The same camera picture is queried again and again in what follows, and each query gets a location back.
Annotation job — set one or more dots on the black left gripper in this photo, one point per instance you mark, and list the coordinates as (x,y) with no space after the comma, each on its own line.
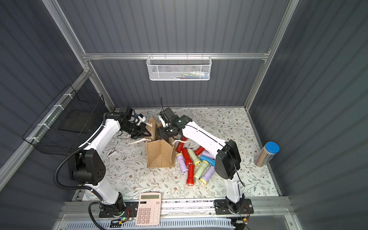
(141,131)

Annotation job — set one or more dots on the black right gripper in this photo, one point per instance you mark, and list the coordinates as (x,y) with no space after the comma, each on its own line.
(165,133)

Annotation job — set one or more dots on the red flashlight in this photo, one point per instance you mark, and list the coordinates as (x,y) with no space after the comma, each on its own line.
(199,150)
(190,177)
(181,143)
(186,156)

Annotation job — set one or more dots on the brown paper tote bag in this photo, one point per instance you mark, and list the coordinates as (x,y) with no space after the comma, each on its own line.
(160,153)

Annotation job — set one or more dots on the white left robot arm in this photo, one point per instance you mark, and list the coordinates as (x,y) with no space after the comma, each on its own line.
(87,168)

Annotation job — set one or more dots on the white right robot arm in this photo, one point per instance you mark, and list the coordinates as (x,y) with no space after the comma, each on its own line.
(226,153)

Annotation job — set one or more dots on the purple flashlight left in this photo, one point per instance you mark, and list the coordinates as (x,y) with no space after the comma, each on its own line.
(182,163)

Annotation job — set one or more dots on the purple flashlight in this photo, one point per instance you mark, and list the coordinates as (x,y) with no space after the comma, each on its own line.
(205,178)
(182,163)

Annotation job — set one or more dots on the green flashlight upper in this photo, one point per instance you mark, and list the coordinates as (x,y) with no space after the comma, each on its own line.
(196,161)

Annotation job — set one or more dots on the green flashlight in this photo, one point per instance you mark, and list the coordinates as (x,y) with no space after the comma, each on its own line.
(196,161)
(200,170)

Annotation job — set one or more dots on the purple flashlight horizontal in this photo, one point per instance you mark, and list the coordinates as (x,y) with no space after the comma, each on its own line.
(207,154)

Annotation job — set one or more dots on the green flashlight lower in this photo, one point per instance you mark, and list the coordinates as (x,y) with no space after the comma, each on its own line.
(200,170)

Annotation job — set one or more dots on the red flashlight bottom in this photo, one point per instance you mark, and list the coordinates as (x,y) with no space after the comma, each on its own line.
(190,177)

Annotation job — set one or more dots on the blue flashlight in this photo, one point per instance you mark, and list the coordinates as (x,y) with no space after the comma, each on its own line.
(211,161)

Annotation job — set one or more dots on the purple flashlight bottom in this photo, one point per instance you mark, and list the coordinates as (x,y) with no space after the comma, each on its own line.
(205,178)

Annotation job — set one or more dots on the markers in white basket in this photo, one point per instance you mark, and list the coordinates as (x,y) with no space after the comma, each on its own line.
(193,75)

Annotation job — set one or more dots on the pink calculator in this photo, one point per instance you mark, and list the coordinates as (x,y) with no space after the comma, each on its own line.
(149,209)

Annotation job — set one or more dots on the blue-lidded cylinder container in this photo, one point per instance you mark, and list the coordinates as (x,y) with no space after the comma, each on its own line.
(269,150)

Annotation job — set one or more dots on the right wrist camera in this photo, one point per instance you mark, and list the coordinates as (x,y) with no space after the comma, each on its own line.
(167,116)

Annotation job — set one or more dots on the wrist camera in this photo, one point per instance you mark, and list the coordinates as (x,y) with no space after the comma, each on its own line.
(167,116)
(133,117)

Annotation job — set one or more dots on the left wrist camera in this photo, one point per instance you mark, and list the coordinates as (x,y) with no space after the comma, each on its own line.
(133,117)

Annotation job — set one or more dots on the black wire basket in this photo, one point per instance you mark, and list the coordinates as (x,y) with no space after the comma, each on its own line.
(68,121)

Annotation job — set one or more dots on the white wire mesh basket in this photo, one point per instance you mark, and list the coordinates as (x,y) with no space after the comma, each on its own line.
(163,69)

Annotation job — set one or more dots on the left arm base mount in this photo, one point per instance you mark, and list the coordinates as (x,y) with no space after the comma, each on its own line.
(129,210)

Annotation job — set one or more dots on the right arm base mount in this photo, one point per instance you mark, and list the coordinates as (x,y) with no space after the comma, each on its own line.
(226,207)

